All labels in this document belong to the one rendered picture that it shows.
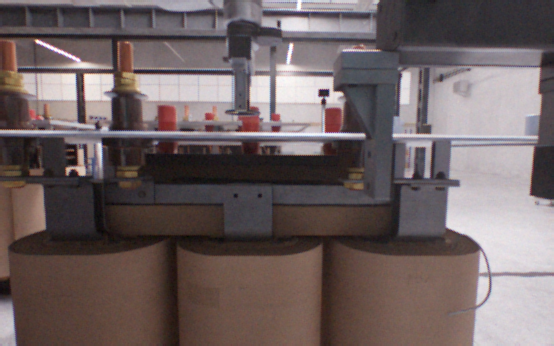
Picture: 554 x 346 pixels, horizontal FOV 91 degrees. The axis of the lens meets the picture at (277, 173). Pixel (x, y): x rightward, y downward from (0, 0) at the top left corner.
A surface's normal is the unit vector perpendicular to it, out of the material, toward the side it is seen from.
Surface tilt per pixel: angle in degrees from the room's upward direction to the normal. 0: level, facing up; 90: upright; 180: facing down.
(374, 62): 90
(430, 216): 90
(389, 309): 90
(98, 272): 90
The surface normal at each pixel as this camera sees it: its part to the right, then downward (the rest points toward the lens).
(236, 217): 0.02, 0.08
